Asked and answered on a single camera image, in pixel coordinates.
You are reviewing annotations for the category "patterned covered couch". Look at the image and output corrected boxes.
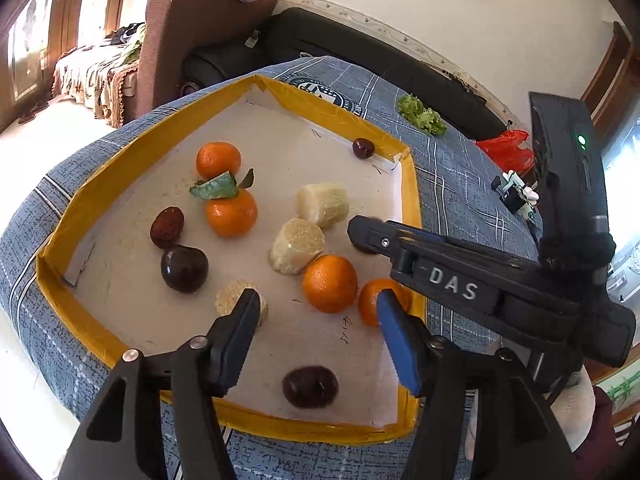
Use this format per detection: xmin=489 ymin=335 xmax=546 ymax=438
xmin=51 ymin=22 xmax=146 ymax=128

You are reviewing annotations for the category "small tangerine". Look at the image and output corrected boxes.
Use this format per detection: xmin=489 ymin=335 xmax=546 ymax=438
xmin=195 ymin=142 xmax=242 ymax=181

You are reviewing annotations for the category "yellow cardboard tray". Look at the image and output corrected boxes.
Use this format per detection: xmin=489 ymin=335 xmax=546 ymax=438
xmin=37 ymin=75 xmax=422 ymax=444

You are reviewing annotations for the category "black sofa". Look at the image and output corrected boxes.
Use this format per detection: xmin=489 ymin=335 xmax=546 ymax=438
xmin=179 ymin=8 xmax=506 ymax=141

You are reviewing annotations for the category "small black clip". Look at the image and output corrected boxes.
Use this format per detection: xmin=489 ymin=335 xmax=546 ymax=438
xmin=491 ymin=176 xmax=502 ymax=191

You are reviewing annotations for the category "dark purple plum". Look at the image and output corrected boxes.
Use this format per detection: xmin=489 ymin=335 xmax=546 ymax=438
xmin=160 ymin=245 xmax=208 ymax=294

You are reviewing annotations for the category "red plastic bag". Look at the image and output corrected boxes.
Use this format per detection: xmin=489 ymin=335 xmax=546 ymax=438
xmin=476 ymin=129 xmax=535 ymax=174

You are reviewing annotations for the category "wooden glass door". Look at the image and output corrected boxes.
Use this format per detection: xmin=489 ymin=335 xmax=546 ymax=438
xmin=1 ymin=0 xmax=124 ymax=128

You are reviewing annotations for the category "large orange tangerine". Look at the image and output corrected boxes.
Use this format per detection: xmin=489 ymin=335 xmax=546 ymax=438
xmin=302 ymin=255 xmax=358 ymax=314

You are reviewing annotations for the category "gloved right hand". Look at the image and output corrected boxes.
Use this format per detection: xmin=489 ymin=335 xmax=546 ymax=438
xmin=551 ymin=366 xmax=596 ymax=452

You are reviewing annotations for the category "tangerine with green leaf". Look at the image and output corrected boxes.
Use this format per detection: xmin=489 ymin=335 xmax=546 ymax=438
xmin=189 ymin=168 xmax=258 ymax=238

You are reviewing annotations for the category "black pen holder box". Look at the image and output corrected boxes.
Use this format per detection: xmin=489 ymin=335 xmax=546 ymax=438
xmin=502 ymin=188 xmax=526 ymax=214

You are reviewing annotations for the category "pale sugarcane chunk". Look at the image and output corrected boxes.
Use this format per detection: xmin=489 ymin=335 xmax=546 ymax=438
xmin=295 ymin=182 xmax=349 ymax=229

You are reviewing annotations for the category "dark red date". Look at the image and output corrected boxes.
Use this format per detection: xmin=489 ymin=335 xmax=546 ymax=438
xmin=150 ymin=206 xmax=184 ymax=249

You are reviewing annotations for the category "brown armchair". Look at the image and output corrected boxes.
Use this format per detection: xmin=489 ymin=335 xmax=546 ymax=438
xmin=134 ymin=0 xmax=277 ymax=118

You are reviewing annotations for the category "green lettuce bunch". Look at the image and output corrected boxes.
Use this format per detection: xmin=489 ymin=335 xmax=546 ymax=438
xmin=396 ymin=94 xmax=447 ymax=136

